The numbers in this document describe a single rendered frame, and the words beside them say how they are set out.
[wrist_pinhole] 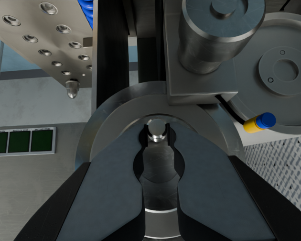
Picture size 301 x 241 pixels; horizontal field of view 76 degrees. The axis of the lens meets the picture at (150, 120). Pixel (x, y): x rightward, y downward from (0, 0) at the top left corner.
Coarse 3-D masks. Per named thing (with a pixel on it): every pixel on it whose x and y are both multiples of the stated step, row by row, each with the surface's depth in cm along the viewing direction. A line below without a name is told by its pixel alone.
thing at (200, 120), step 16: (144, 96) 17; (160, 96) 17; (112, 112) 17; (128, 112) 17; (144, 112) 17; (160, 112) 16; (176, 112) 16; (192, 112) 16; (112, 128) 16; (208, 128) 16; (96, 144) 16; (224, 144) 16; (160, 224) 15; (176, 224) 15
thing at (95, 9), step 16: (96, 0) 21; (112, 0) 30; (96, 16) 21; (112, 16) 29; (96, 32) 20; (112, 32) 28; (96, 48) 20; (112, 48) 28; (96, 64) 20; (112, 64) 27; (128, 64) 44; (96, 80) 19; (112, 80) 27; (128, 80) 43
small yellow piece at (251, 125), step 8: (216, 96) 14; (224, 104) 14; (232, 112) 13; (240, 120) 13; (248, 120) 12; (256, 120) 11; (264, 120) 10; (272, 120) 10; (248, 128) 12; (256, 128) 11; (264, 128) 11
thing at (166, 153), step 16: (128, 128) 15; (192, 128) 15; (160, 144) 15; (144, 160) 15; (160, 160) 15; (144, 176) 15; (160, 176) 15; (176, 176) 14; (144, 192) 14; (160, 192) 14; (176, 192) 14; (160, 208) 14; (176, 208) 14
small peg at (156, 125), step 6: (150, 120) 13; (156, 120) 12; (162, 120) 12; (150, 126) 12; (156, 126) 12; (162, 126) 12; (150, 132) 12; (156, 132) 12; (162, 132) 12; (150, 138) 14; (156, 138) 12; (162, 138) 13
